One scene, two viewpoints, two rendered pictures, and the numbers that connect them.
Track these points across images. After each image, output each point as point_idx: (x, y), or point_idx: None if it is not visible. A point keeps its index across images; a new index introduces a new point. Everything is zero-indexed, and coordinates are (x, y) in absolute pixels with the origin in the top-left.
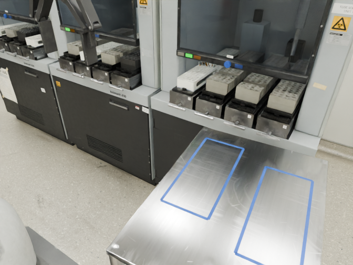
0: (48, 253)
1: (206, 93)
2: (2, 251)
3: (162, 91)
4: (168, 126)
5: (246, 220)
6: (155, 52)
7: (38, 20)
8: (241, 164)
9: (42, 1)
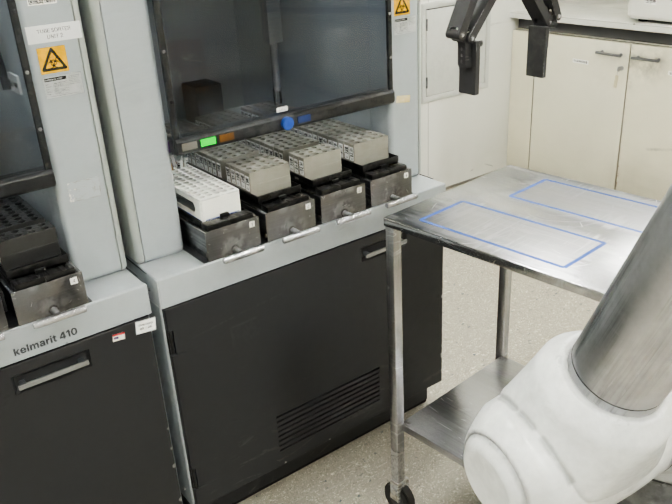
0: None
1: (267, 199)
2: None
3: (142, 264)
4: (214, 322)
5: (607, 223)
6: (108, 178)
7: (474, 38)
8: (500, 208)
9: (494, 2)
